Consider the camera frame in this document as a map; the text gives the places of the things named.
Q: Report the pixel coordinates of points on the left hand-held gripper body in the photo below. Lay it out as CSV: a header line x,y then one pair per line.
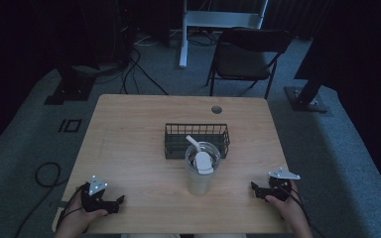
x,y
92,201

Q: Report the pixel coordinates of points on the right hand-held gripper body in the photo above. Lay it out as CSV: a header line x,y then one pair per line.
x,y
279,188

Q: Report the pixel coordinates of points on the person's left hand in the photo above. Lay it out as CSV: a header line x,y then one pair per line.
x,y
74,219

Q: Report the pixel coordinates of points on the person's right hand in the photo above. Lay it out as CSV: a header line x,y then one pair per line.
x,y
292,211

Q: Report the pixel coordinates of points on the clear tumbler with white lid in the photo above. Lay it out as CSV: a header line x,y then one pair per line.
x,y
200,178

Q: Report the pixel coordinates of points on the grey table grommet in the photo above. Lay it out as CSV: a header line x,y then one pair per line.
x,y
216,109

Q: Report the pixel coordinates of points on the black stand with metal foot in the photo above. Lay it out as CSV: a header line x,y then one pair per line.
x,y
306,97

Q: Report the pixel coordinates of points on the black stand base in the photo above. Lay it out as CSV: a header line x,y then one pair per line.
x,y
71,91

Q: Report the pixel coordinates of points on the black folding chair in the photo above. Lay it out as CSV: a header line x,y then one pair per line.
x,y
241,62

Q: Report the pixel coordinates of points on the white desk frame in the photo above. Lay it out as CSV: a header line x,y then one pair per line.
x,y
218,18

